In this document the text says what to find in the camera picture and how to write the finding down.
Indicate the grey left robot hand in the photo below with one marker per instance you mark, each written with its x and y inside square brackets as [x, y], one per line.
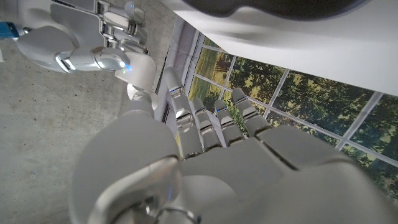
[248, 180]

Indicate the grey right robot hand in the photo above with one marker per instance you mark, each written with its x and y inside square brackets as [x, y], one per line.
[71, 31]

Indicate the white Vision Pro box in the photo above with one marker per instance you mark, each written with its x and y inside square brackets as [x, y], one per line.
[311, 53]

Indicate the printed window backdrop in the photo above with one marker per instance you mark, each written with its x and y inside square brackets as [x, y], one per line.
[311, 102]

